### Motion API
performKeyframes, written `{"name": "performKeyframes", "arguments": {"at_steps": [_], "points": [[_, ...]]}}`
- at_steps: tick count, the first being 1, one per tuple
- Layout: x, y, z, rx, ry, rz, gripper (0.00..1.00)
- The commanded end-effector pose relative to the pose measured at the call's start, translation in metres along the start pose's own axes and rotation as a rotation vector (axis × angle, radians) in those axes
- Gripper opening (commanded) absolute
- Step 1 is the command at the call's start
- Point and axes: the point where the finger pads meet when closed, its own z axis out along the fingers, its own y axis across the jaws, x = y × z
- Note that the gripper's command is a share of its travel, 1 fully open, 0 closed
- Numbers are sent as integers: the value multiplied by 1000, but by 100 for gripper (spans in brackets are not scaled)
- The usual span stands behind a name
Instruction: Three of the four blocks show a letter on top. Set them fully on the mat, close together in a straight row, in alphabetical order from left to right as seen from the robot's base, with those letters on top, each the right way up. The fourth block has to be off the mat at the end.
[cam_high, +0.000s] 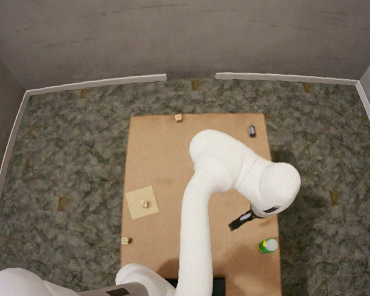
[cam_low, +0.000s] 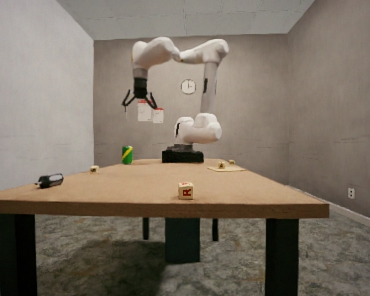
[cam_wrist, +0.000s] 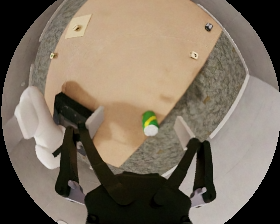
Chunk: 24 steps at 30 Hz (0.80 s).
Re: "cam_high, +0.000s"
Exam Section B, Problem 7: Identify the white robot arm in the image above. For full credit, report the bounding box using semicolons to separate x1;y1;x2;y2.
0;130;300;296

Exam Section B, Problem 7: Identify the pale yellow mat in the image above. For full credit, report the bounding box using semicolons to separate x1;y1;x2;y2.
125;186;159;220

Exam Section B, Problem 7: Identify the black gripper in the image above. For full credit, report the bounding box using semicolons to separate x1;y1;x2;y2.
228;205;265;231

